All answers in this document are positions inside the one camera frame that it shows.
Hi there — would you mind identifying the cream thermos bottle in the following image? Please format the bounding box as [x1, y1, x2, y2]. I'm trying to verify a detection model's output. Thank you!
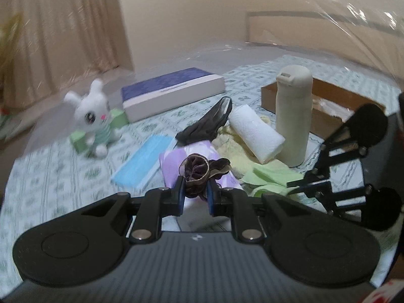
[275, 65, 314, 168]

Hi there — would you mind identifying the beige curtain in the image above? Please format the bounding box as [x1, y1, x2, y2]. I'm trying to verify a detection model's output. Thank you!
[0, 0, 133, 108]

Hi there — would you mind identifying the white plush bunny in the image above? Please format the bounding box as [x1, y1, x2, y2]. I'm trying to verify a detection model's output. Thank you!
[63, 79, 122, 158]

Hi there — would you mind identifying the brown scrunchie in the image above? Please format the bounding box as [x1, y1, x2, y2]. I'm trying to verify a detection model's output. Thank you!
[178, 153, 232, 199]

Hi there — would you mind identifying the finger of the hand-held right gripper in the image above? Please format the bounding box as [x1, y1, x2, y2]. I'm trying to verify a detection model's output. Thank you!
[303, 114, 369, 184]
[287, 179, 373, 218]

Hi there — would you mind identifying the blue face mask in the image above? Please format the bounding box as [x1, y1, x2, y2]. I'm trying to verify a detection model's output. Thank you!
[111, 134, 175, 191]

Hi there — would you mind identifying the purple tissue pack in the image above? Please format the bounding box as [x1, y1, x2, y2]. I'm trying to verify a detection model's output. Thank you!
[159, 140, 245, 231]

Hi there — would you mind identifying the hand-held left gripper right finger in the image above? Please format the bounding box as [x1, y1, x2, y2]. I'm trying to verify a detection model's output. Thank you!
[206, 184, 316, 244]

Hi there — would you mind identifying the light green cloth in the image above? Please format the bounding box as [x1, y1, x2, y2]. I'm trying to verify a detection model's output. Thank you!
[241, 159, 304, 198]

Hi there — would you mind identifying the rolled white towel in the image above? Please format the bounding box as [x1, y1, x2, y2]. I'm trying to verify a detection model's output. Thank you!
[229, 105, 286, 165]

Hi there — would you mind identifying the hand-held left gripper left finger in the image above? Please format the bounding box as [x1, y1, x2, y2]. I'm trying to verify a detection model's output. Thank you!
[78, 177, 185, 244]

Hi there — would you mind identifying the light green box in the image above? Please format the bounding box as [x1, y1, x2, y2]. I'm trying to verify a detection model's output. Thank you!
[69, 107, 130, 154]

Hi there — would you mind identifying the white and blue flat box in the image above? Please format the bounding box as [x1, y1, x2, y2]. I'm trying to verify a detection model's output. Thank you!
[121, 67, 225, 123]

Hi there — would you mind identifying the brown cardboard box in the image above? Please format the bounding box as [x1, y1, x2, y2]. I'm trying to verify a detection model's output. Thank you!
[261, 77, 387, 136]

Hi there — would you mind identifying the dark grey cloth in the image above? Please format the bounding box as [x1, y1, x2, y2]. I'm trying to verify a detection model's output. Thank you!
[175, 97, 234, 144]

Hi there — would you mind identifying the pale yellow towel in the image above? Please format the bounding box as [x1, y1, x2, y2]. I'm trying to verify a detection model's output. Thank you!
[211, 115, 272, 184]

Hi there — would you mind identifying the red white patterned cloth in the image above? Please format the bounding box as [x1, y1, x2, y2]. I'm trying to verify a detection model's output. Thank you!
[364, 279, 404, 303]

